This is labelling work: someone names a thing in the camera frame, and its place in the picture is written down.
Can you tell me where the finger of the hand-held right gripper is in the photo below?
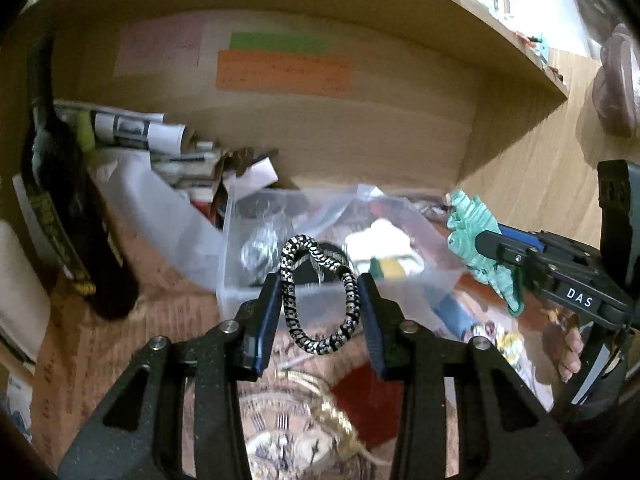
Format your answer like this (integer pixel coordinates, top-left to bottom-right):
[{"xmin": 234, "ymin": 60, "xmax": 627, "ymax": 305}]
[
  {"xmin": 474, "ymin": 230, "xmax": 540, "ymax": 274},
  {"xmin": 497, "ymin": 226, "xmax": 593, "ymax": 263}
]

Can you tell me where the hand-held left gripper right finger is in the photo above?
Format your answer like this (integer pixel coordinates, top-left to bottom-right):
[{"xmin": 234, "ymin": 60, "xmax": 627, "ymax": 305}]
[{"xmin": 356, "ymin": 272, "xmax": 585, "ymax": 480}]

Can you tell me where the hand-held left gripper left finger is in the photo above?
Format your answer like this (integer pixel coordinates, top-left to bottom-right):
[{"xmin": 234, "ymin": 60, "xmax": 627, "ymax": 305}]
[{"xmin": 57, "ymin": 273, "xmax": 283, "ymax": 480}]

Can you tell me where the black and white braided cord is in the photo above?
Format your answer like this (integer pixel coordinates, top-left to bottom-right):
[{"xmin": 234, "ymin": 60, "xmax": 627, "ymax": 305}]
[{"xmin": 279, "ymin": 234, "xmax": 362, "ymax": 357}]

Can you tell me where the clear plastic storage box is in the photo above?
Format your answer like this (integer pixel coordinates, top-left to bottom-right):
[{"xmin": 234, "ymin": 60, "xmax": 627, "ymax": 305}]
[{"xmin": 216, "ymin": 186, "xmax": 470, "ymax": 322}]

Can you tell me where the white green yellow soft toy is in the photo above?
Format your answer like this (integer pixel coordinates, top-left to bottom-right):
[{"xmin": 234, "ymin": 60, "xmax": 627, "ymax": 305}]
[{"xmin": 344, "ymin": 219, "xmax": 422, "ymax": 281}]

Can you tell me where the person's right hand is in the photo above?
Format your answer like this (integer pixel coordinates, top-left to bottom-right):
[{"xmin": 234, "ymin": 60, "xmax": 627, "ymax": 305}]
[{"xmin": 554, "ymin": 327, "xmax": 585, "ymax": 385}]

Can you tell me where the silver foil wrapper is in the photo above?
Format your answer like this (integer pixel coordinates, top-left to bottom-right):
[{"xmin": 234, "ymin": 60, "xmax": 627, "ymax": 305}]
[{"xmin": 240, "ymin": 224, "xmax": 282, "ymax": 277}]

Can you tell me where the blue tube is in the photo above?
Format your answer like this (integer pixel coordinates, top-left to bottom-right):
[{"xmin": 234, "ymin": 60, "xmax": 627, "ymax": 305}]
[{"xmin": 431, "ymin": 291, "xmax": 473, "ymax": 342}]

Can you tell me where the small floral print item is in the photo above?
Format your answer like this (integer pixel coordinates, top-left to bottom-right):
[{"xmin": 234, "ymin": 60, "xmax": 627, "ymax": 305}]
[{"xmin": 469, "ymin": 322, "xmax": 526, "ymax": 367}]

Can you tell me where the clock print cloth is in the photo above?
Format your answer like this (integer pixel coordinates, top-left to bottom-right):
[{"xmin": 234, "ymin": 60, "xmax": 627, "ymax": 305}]
[{"xmin": 30, "ymin": 240, "xmax": 566, "ymax": 480}]

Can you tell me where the clear plastic bag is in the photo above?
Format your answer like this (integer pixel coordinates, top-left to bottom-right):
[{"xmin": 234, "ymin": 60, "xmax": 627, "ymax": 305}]
[{"xmin": 295, "ymin": 184, "xmax": 396, "ymax": 246}]

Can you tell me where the translucent white plastic bag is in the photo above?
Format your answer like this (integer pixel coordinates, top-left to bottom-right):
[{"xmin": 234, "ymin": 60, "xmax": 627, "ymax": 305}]
[{"xmin": 100, "ymin": 152, "xmax": 226, "ymax": 293}]

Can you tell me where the pile of papers and cards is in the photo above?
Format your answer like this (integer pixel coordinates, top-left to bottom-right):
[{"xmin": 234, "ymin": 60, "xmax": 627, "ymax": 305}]
[{"xmin": 150, "ymin": 142, "xmax": 281, "ymax": 228}]

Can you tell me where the wooden shelf unit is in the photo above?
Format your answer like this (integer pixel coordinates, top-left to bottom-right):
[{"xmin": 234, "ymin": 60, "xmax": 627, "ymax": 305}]
[{"xmin": 10, "ymin": 0, "xmax": 571, "ymax": 291}]

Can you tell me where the pink plush object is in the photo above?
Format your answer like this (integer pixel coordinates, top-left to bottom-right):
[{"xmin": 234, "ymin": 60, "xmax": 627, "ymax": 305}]
[{"xmin": 591, "ymin": 22, "xmax": 640, "ymax": 138}]

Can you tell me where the black bottle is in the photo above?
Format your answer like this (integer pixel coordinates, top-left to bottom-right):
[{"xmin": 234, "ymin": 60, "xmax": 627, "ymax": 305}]
[{"xmin": 21, "ymin": 35, "xmax": 141, "ymax": 322}]

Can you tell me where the rolled white printed paper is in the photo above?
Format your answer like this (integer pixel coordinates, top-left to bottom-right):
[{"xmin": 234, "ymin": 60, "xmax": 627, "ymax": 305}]
[{"xmin": 52, "ymin": 102, "xmax": 188, "ymax": 157}]

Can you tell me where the row of small shelf trinkets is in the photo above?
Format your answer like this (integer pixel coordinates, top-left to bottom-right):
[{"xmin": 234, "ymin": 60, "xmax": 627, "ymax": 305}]
[{"xmin": 437, "ymin": 0, "xmax": 568, "ymax": 86}]

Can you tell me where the white cloth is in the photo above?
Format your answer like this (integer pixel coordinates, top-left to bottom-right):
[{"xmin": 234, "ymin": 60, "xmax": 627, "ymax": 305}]
[{"xmin": 0, "ymin": 217, "xmax": 52, "ymax": 366}]

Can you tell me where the orange paper label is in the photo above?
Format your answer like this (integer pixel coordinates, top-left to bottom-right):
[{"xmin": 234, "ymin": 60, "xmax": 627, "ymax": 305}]
[{"xmin": 215, "ymin": 50, "xmax": 354, "ymax": 99}]

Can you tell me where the green paper label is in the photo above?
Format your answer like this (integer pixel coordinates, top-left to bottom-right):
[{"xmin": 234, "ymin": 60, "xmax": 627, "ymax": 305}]
[{"xmin": 229, "ymin": 31, "xmax": 332, "ymax": 55}]

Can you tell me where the pink paper label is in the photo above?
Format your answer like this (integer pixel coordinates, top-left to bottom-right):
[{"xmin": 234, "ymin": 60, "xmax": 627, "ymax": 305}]
[{"xmin": 114, "ymin": 12, "xmax": 207, "ymax": 77}]

